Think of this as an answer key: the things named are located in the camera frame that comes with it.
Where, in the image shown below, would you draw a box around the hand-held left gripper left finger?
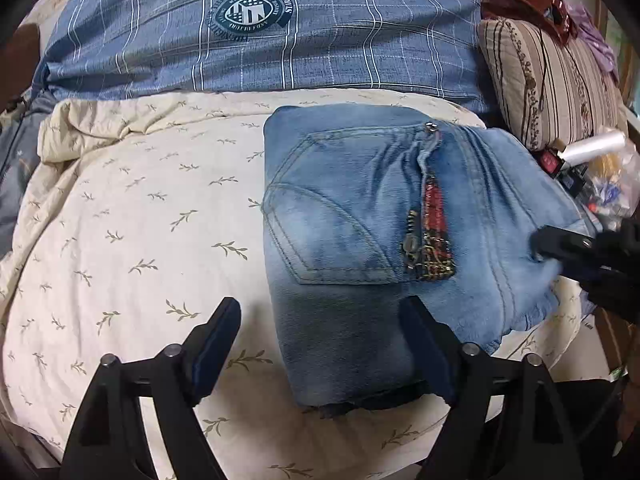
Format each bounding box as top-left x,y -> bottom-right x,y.
60,296 -> 242,480

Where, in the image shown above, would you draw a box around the grey-blue printed bed sheet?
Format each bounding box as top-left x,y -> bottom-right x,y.
0,87 -> 53,258

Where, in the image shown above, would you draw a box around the clear plastic bag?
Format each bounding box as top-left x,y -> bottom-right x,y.
582,150 -> 640,221

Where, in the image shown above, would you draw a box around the striped beige pillow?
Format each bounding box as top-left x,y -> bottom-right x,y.
477,17 -> 626,153

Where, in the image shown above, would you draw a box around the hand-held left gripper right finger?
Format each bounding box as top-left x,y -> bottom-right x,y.
399,295 -> 585,480

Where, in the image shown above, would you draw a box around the white plastic roll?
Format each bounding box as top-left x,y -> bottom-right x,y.
557,127 -> 628,166

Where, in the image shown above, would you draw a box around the red and black device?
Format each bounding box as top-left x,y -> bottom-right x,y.
537,147 -> 563,177

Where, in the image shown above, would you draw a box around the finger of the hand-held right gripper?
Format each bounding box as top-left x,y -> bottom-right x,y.
529,225 -> 608,283

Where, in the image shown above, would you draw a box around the purple cloth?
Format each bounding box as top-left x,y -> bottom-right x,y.
567,2 -> 620,75

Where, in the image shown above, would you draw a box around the brown wooden headboard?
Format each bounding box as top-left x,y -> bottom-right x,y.
0,25 -> 42,106

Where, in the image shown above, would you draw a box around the blue plaid quilt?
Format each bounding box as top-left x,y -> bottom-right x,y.
32,0 -> 493,113

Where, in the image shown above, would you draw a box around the blue and black device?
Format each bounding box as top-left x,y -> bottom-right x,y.
560,165 -> 588,200

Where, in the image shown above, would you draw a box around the blue denim pants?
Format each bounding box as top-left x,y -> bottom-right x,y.
262,102 -> 598,408

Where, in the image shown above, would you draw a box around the cream leaf print blanket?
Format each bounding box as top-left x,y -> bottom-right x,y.
0,89 -> 596,480

